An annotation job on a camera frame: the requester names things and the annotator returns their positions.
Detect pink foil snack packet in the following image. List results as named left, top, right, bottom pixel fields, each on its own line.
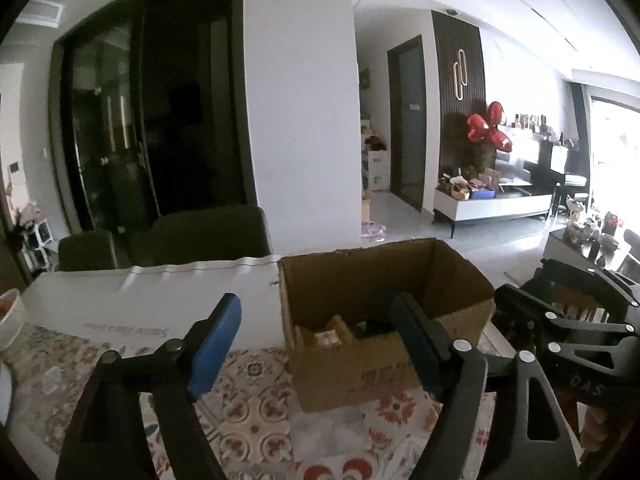
left=295, top=315, right=356, bottom=348

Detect right hand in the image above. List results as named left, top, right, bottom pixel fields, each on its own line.
left=579, top=405, right=627, bottom=460

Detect patterned table runner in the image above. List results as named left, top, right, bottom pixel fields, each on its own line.
left=0, top=320, right=497, bottom=480

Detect brown cardboard box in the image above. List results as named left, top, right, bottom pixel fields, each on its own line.
left=278, top=238, right=495, bottom=413

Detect white tv console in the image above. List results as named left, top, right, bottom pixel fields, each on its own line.
left=432, top=186, right=552, bottom=238

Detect dark upholstered chair left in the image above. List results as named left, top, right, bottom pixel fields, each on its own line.
left=58, top=230, right=117, bottom=272

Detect dark upholstered chair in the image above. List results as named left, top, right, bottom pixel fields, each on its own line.
left=58, top=230, right=117, bottom=272
left=151, top=205, right=272, bottom=266

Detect red foil balloon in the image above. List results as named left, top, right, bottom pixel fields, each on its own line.
left=466, top=101, right=513, bottom=153

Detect dark upholstered chair right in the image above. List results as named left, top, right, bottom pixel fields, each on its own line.
left=151, top=205, right=272, bottom=266

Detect white storage drawers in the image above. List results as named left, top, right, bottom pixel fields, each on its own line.
left=360, top=119, right=390, bottom=192

